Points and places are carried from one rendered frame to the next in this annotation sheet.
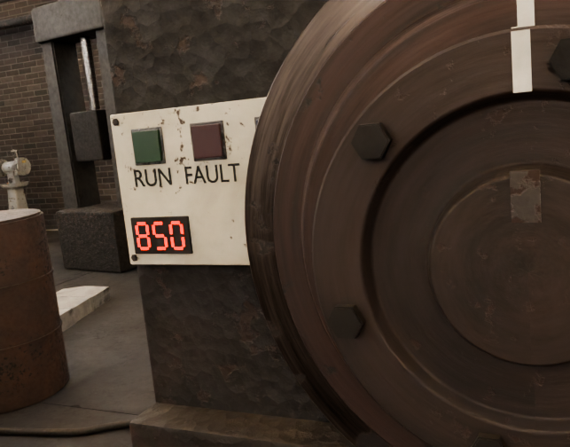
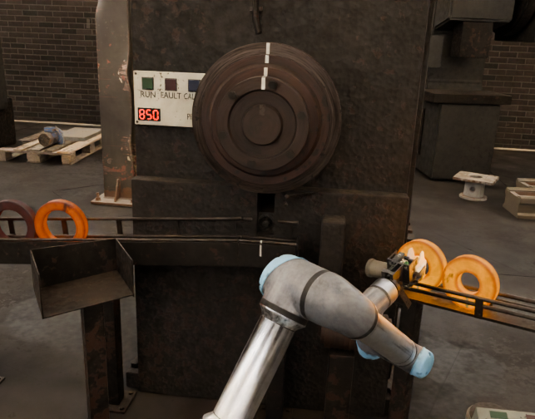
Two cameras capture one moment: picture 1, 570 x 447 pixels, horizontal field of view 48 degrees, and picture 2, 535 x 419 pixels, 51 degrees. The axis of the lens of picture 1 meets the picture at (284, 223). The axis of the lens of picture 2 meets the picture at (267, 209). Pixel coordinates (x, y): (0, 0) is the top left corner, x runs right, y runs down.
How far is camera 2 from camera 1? 1.27 m
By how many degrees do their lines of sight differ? 20
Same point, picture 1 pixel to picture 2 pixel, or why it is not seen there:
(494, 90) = (258, 88)
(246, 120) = (185, 79)
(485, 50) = (256, 80)
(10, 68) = not seen: outside the picture
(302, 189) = (210, 104)
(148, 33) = (150, 44)
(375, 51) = (232, 72)
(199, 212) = (165, 107)
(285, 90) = (207, 77)
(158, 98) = (151, 66)
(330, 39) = (220, 66)
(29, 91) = not seen: outside the picture
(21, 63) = not seen: outside the picture
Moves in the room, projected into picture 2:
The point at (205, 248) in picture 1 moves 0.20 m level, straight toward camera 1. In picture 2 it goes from (165, 120) to (182, 129)
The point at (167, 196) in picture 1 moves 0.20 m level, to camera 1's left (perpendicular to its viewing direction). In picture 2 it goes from (152, 101) to (91, 101)
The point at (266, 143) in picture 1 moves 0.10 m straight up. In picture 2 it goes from (200, 91) to (200, 57)
